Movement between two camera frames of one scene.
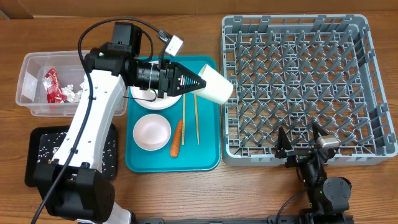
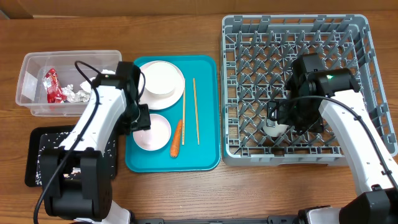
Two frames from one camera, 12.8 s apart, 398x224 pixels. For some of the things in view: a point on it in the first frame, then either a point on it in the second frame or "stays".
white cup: [218, 88] to [277, 131]
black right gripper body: [295, 156] to [300, 114]
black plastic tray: [45, 142] stays
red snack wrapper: [55, 94] stays
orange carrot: [176, 142] stays
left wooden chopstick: [183, 131] stays
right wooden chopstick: [195, 97] stays
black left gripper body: [148, 76] to [135, 117]
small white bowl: [152, 132] stays
